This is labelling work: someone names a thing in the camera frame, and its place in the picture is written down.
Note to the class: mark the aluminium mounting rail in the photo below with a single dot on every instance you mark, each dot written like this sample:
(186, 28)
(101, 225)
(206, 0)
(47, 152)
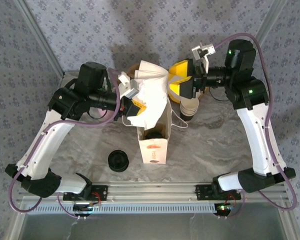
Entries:
(152, 192)

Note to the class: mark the printed paper takeout bag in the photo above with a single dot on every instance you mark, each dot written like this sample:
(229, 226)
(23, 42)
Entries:
(152, 152)

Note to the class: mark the black cup lid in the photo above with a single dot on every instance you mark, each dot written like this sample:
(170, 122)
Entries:
(154, 135)

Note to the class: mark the stack of black cup lids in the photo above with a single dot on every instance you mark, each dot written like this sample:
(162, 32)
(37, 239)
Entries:
(117, 161)

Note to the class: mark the aluminium frame post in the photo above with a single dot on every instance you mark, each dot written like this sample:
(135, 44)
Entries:
(56, 62)
(271, 17)

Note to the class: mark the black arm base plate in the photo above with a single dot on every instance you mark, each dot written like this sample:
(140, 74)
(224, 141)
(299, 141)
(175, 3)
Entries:
(202, 192)
(102, 191)

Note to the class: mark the small circuit board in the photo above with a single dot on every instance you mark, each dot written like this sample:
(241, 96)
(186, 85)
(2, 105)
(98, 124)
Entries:
(222, 208)
(82, 208)

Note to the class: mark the stack of brown pulp carriers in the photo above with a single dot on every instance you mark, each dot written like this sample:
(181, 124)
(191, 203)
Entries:
(133, 70)

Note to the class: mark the white paper napkin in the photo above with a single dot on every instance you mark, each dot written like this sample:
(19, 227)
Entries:
(152, 100)

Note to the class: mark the grey metal sheet panel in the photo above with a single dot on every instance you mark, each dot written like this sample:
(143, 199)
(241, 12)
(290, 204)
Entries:
(150, 227)

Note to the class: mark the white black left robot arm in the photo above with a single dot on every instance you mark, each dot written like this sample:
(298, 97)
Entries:
(45, 145)

